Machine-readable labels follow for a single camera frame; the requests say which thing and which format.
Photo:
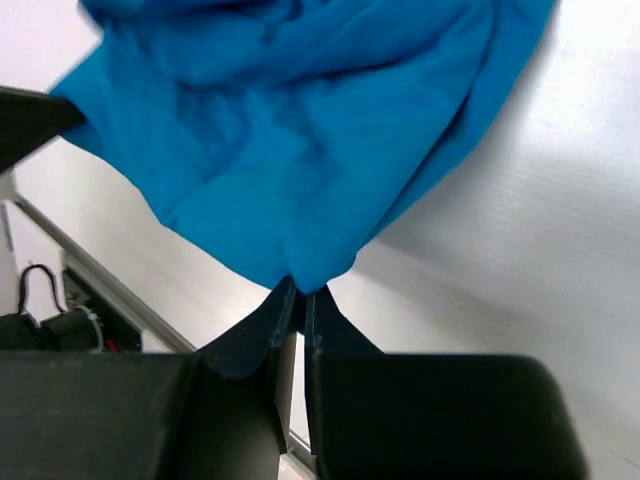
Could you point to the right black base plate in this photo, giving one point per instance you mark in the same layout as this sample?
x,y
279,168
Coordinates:
x,y
88,324

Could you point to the blue t shirt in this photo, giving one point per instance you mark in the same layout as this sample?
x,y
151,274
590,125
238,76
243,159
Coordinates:
x,y
281,136

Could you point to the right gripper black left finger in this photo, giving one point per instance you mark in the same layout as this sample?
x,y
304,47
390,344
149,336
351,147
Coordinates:
x,y
217,413

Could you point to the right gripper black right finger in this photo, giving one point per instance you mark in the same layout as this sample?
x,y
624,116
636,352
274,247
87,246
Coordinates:
x,y
377,415

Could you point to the aluminium table rail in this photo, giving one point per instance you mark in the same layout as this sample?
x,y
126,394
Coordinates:
x,y
159,334

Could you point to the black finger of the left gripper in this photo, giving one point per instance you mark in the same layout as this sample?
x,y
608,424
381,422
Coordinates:
x,y
29,120

